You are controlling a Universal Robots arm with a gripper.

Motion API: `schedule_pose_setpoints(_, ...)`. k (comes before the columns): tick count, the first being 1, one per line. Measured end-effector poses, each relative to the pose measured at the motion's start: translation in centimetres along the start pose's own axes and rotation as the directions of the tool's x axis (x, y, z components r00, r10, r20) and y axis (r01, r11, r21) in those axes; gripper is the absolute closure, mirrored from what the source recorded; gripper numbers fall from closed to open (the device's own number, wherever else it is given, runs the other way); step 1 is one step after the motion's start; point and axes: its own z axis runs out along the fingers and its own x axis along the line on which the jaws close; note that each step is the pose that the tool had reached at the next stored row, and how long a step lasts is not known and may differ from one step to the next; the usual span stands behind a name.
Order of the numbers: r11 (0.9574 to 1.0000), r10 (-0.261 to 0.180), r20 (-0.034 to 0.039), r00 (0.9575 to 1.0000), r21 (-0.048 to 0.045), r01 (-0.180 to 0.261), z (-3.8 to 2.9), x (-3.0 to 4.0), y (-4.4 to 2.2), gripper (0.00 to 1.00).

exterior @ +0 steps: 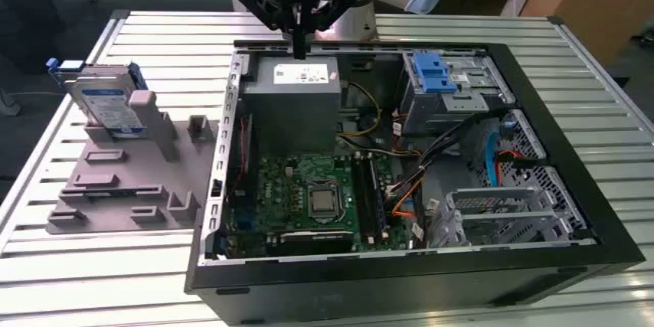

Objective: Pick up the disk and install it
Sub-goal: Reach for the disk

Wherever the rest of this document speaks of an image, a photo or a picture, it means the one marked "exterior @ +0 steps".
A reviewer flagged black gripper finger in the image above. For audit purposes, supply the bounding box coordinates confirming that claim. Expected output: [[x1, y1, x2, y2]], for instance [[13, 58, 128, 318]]
[[233, 0, 303, 60], [300, 0, 359, 60]]

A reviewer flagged hard disk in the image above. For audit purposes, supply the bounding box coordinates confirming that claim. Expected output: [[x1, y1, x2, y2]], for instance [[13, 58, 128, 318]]
[[44, 57, 149, 140]]

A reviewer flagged metal disk bay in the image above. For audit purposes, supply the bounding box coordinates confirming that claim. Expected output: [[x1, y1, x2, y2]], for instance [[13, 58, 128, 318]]
[[428, 185, 596, 250]]

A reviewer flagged blue drive latch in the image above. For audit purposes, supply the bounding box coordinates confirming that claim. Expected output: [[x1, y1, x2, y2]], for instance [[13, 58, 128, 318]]
[[412, 52, 459, 94]]

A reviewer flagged grey power supply unit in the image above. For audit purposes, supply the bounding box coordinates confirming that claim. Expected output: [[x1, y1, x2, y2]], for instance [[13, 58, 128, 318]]
[[239, 55, 341, 156]]

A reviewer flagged metal optical drive cage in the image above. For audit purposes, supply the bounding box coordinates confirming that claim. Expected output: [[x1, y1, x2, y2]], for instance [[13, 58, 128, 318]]
[[397, 51, 515, 136]]

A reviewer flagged green motherboard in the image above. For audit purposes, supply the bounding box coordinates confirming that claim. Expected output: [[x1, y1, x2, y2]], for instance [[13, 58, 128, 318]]
[[224, 152, 412, 257]]

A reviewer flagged black bin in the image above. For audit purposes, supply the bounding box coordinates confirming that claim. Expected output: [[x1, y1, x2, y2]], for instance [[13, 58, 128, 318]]
[[0, 0, 65, 75]]

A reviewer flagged silver CPU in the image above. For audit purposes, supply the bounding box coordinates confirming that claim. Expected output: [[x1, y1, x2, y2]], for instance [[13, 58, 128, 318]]
[[308, 188, 337, 213]]

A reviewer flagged grey parts rack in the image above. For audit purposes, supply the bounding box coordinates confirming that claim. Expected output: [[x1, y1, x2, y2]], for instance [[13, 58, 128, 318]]
[[45, 89, 221, 234]]

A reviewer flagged grey stand foot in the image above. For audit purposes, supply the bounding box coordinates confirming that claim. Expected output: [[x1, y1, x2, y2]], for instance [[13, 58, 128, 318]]
[[0, 87, 22, 117]]

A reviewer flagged black graphics card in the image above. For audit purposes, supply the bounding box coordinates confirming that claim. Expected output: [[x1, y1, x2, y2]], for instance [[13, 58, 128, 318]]
[[264, 229, 355, 256]]

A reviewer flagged black PC case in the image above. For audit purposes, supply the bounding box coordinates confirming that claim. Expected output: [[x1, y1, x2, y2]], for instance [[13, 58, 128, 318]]
[[183, 39, 646, 326]]

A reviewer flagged yellow wire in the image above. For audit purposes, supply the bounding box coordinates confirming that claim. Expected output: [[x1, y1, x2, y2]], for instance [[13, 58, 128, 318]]
[[336, 80, 383, 137]]

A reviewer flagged black cable bundle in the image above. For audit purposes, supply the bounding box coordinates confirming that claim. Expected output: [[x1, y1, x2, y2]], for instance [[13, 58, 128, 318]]
[[395, 112, 491, 205]]

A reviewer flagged blue wire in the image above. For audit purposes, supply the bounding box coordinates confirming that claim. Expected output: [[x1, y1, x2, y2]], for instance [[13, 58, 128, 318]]
[[487, 119, 515, 190]]

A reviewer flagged orange wire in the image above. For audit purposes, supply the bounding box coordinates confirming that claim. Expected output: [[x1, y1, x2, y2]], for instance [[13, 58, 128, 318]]
[[391, 177, 425, 219]]

